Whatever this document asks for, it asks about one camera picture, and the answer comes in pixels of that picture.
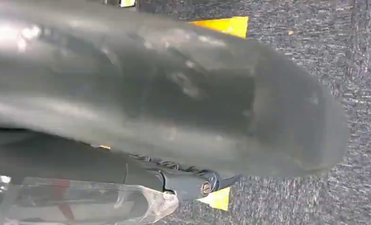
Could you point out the yellow floor sheet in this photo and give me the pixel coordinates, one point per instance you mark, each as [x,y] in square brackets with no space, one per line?
[233,26]

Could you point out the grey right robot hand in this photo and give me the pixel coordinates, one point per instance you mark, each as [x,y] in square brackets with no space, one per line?
[160,93]

